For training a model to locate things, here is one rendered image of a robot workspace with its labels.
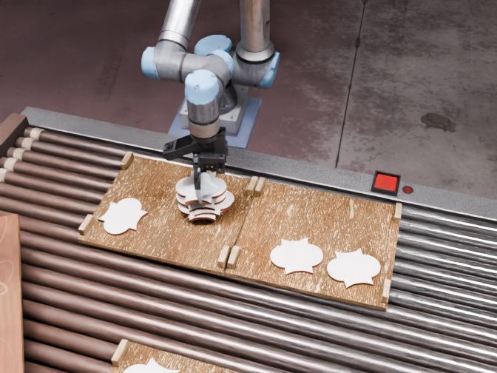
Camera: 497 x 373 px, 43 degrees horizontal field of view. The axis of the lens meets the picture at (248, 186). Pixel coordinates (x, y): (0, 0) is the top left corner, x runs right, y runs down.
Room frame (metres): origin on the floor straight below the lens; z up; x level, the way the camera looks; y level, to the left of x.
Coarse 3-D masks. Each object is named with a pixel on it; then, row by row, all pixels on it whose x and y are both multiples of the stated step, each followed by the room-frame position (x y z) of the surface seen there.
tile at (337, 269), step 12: (336, 252) 1.05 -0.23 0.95; (348, 252) 1.05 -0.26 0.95; (360, 252) 1.05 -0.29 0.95; (336, 264) 1.01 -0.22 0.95; (348, 264) 1.01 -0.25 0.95; (360, 264) 1.01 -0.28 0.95; (372, 264) 1.01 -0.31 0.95; (336, 276) 0.98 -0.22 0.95; (348, 276) 0.98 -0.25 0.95; (360, 276) 0.97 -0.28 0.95; (372, 276) 0.97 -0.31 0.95; (348, 288) 0.95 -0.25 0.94
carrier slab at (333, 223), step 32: (288, 192) 1.28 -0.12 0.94; (320, 192) 1.28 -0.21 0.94; (256, 224) 1.16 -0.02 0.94; (288, 224) 1.16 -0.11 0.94; (320, 224) 1.16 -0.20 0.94; (352, 224) 1.16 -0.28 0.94; (384, 224) 1.16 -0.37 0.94; (256, 256) 1.05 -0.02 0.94; (384, 256) 1.05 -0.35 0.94; (288, 288) 0.95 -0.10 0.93; (320, 288) 0.95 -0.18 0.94; (352, 288) 0.95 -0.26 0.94
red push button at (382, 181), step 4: (376, 176) 1.35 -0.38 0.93; (380, 176) 1.35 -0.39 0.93; (384, 176) 1.35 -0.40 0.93; (388, 176) 1.35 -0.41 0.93; (376, 180) 1.34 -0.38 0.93; (380, 180) 1.34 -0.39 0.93; (384, 180) 1.34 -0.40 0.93; (388, 180) 1.34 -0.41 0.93; (392, 180) 1.34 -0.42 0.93; (396, 180) 1.34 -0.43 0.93; (376, 184) 1.32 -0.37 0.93; (380, 184) 1.32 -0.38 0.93; (384, 184) 1.32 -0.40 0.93; (388, 184) 1.32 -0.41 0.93; (392, 184) 1.32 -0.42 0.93; (384, 188) 1.30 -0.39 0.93; (388, 188) 1.30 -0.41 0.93; (392, 188) 1.30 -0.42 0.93
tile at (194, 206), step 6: (180, 198) 1.20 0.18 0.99; (216, 198) 1.20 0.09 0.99; (222, 198) 1.20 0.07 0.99; (180, 204) 1.19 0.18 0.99; (186, 204) 1.18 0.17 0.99; (192, 204) 1.18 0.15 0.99; (198, 204) 1.18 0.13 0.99; (204, 204) 1.18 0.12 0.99; (210, 204) 1.18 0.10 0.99; (216, 204) 1.19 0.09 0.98; (192, 210) 1.17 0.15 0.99
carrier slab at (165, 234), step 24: (144, 168) 1.39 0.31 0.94; (168, 168) 1.39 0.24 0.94; (192, 168) 1.39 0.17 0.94; (120, 192) 1.29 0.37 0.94; (144, 192) 1.29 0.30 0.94; (168, 192) 1.28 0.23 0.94; (240, 192) 1.28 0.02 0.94; (96, 216) 1.19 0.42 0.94; (144, 216) 1.19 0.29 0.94; (168, 216) 1.19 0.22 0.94; (216, 216) 1.19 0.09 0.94; (240, 216) 1.19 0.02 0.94; (96, 240) 1.11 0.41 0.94; (120, 240) 1.11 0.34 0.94; (144, 240) 1.11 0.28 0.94; (168, 240) 1.11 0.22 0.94; (192, 240) 1.11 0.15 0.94; (216, 240) 1.11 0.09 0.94; (192, 264) 1.02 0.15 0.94; (216, 264) 1.02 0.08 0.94
